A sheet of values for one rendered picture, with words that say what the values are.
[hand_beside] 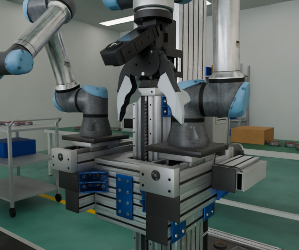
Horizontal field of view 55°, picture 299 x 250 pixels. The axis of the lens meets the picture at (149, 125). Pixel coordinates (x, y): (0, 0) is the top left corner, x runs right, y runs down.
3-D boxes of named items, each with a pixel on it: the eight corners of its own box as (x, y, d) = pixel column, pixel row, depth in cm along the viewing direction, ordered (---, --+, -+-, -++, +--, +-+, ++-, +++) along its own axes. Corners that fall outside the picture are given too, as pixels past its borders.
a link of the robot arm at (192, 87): (179, 116, 113) (180, 81, 112) (213, 117, 106) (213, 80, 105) (165, 117, 103) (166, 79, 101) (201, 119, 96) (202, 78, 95)
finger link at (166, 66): (187, 86, 49) (163, 46, 51) (182, 86, 47) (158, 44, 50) (168, 102, 51) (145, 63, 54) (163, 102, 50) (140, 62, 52)
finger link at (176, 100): (207, 114, 51) (182, 73, 54) (190, 115, 47) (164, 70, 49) (194, 123, 53) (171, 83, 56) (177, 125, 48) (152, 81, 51)
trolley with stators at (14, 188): (18, 187, 399) (15, 114, 390) (65, 203, 339) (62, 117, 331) (-29, 199, 350) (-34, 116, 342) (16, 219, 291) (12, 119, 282)
